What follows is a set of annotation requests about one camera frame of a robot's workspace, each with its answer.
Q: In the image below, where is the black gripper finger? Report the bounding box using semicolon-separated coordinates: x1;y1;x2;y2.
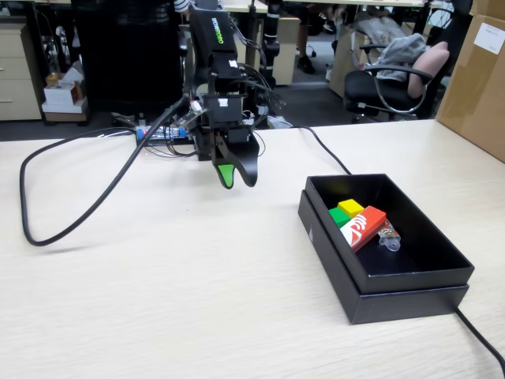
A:
230;131;261;188
211;129;238;190

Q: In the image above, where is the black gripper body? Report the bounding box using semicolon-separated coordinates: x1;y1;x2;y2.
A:
196;93;254;165

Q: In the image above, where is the green wooden cube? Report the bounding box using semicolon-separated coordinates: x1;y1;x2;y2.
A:
328;208;352;229

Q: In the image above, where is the yellow wooden cube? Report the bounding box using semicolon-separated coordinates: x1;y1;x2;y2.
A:
337;199;366;219

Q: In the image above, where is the red white rectangular block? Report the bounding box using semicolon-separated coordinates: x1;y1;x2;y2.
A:
339;205;387;253

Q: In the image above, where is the brown cardboard box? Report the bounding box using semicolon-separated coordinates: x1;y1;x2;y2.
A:
329;21;380;99

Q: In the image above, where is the white box stack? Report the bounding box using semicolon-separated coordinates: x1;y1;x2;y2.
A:
41;70;88;122

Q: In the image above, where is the black cardboard box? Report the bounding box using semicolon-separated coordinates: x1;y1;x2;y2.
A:
305;172;475;295

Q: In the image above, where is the large labelled cardboard box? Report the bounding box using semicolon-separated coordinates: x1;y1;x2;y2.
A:
436;13;505;163

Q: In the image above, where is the blue circuit board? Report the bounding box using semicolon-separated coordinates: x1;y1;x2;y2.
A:
136;125;194;146

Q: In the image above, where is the light wooden cabinet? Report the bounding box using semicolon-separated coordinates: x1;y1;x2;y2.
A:
271;17;301;86

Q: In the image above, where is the person leg with dark shoe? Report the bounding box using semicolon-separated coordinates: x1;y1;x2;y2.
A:
295;3;316;75

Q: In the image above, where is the large black panel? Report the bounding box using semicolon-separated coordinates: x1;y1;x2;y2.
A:
72;0;185;115

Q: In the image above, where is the black office chair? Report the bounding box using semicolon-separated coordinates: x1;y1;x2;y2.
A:
342;37;455;122

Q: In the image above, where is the grey garment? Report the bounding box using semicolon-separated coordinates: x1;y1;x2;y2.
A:
372;33;429;82

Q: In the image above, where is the pink cushion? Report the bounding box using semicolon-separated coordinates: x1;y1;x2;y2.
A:
408;41;451;98

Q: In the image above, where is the beige drawer cabinet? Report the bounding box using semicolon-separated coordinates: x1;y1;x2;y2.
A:
0;21;43;122

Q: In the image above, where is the small camera board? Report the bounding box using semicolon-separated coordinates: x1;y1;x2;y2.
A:
169;98;208;129

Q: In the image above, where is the thin black wire bundle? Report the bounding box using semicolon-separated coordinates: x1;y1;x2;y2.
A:
230;21;286;114

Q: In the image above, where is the black cylindrical post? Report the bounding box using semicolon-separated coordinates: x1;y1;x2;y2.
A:
262;0;282;73

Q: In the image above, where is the black camera cable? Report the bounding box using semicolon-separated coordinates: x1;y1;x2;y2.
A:
18;96;193;248

